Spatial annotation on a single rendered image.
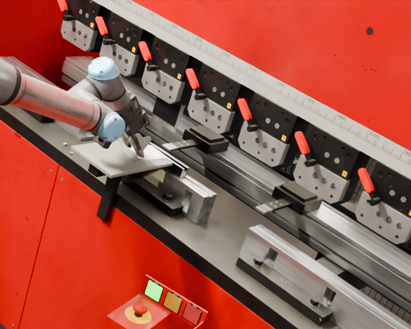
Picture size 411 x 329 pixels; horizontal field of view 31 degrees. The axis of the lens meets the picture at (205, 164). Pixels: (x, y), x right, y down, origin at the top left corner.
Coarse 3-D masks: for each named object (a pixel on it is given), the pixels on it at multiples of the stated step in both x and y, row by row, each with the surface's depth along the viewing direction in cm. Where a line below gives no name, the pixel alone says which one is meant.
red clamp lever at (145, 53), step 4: (140, 44) 225; (144, 44) 226; (140, 48) 226; (144, 48) 225; (144, 52) 225; (148, 52) 226; (144, 56) 225; (148, 56) 225; (148, 60) 225; (148, 64) 225; (152, 64) 225; (148, 68) 224; (152, 68) 224; (156, 68) 226
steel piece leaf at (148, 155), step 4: (124, 144) 228; (120, 148) 230; (124, 148) 228; (128, 148) 227; (132, 148) 232; (128, 152) 227; (132, 152) 226; (144, 152) 232; (148, 152) 233; (132, 156) 226; (136, 156) 224; (144, 156) 230; (148, 156) 231; (152, 156) 231; (156, 156) 232; (136, 160) 226; (140, 160) 226; (144, 160) 227; (148, 160) 228
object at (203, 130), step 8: (192, 128) 253; (200, 128) 256; (208, 128) 258; (184, 136) 255; (192, 136) 252; (200, 136) 251; (208, 136) 251; (216, 136) 253; (168, 144) 243; (176, 144) 245; (184, 144) 246; (192, 144) 249; (200, 144) 251; (208, 144) 249; (216, 144) 251; (224, 144) 255; (208, 152) 249; (216, 152) 253
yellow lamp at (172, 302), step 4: (168, 292) 199; (168, 296) 200; (172, 296) 199; (176, 296) 199; (168, 300) 200; (172, 300) 199; (176, 300) 199; (180, 300) 198; (164, 304) 201; (168, 304) 200; (172, 304) 200; (176, 304) 199; (168, 308) 201; (172, 308) 200; (176, 308) 199; (176, 312) 200
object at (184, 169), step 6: (150, 144) 240; (162, 150) 238; (168, 156) 236; (174, 162) 233; (180, 162) 234; (168, 168) 234; (174, 168) 233; (180, 168) 231; (186, 168) 232; (180, 174) 231; (186, 174) 233
